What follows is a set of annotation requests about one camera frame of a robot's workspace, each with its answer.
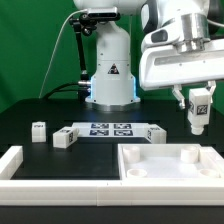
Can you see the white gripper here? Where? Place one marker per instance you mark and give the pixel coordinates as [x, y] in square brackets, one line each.
[162, 66]

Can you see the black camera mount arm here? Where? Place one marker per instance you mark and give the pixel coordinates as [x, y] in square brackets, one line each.
[81, 46]

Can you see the white square tabletop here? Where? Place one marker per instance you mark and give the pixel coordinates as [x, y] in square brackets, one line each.
[169, 161]

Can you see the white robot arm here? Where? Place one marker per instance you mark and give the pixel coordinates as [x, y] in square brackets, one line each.
[177, 48]

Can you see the grey camera on mount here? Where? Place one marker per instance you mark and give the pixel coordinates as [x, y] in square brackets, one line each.
[101, 14]

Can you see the white U-shaped fence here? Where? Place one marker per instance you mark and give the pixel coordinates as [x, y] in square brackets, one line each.
[128, 192]

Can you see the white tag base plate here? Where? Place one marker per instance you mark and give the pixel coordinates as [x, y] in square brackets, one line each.
[96, 129]

